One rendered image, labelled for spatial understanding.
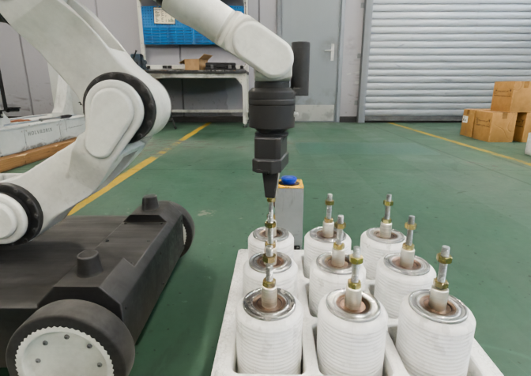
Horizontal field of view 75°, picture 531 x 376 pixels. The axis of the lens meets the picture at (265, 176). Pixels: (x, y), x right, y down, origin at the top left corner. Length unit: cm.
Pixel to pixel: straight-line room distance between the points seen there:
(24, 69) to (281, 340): 639
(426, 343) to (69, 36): 79
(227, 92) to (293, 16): 148
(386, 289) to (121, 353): 45
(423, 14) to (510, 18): 128
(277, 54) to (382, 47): 519
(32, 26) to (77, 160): 26
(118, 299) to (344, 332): 40
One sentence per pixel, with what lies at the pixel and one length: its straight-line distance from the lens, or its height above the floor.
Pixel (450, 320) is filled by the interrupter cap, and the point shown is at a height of 25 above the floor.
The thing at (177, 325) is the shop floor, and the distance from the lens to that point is 91.
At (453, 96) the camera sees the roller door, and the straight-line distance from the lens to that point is 619.
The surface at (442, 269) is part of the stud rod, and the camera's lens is 54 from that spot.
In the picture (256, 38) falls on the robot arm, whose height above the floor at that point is 63.
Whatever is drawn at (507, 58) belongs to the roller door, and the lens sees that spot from 656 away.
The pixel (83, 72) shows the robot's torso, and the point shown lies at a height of 58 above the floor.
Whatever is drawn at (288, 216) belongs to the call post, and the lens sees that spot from 86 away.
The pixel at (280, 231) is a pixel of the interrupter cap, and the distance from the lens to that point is 73.
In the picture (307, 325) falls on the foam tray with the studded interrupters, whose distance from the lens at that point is 60.
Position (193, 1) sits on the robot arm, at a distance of 64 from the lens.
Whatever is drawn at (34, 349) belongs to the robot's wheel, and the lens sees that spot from 75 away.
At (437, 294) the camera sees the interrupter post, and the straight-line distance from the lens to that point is 55.
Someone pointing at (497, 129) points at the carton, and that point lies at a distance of 420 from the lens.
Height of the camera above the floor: 55
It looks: 15 degrees down
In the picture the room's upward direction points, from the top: straight up
